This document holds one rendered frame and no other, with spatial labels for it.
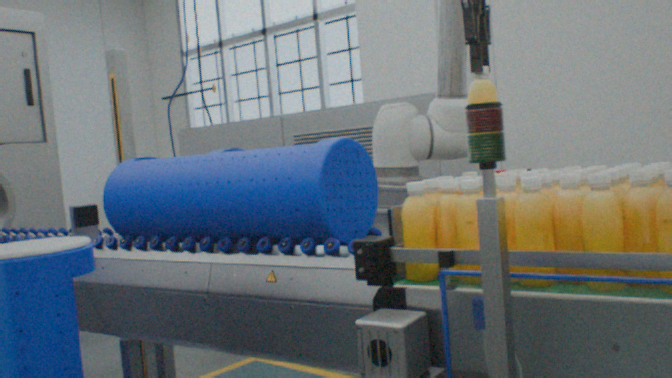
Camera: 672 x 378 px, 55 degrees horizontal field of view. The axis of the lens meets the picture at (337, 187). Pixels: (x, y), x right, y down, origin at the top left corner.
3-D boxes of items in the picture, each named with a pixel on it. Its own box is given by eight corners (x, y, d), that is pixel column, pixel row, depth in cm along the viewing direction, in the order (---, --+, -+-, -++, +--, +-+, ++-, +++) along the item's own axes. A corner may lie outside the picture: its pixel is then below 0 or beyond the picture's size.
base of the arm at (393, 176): (384, 179, 239) (383, 164, 239) (433, 181, 224) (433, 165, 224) (350, 183, 226) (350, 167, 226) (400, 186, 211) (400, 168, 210)
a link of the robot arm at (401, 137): (368, 166, 230) (366, 103, 228) (417, 164, 233) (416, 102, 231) (378, 168, 214) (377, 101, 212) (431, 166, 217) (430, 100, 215)
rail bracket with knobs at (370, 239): (376, 278, 150) (372, 234, 150) (403, 279, 146) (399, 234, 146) (352, 287, 142) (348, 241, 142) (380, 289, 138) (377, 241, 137)
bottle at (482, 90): (505, 153, 162) (499, 72, 161) (497, 154, 156) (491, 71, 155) (476, 155, 166) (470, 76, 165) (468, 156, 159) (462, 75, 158)
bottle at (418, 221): (435, 274, 149) (428, 187, 148) (442, 280, 141) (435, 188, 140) (403, 277, 148) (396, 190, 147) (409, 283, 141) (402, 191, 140)
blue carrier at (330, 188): (171, 238, 232) (169, 159, 232) (381, 241, 182) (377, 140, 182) (102, 244, 208) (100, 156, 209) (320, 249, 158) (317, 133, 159)
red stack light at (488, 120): (475, 133, 114) (473, 111, 114) (510, 130, 111) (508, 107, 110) (460, 134, 109) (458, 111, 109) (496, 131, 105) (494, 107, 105)
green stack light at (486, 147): (477, 161, 115) (475, 134, 114) (512, 159, 111) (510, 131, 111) (462, 164, 109) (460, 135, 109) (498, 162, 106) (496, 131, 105)
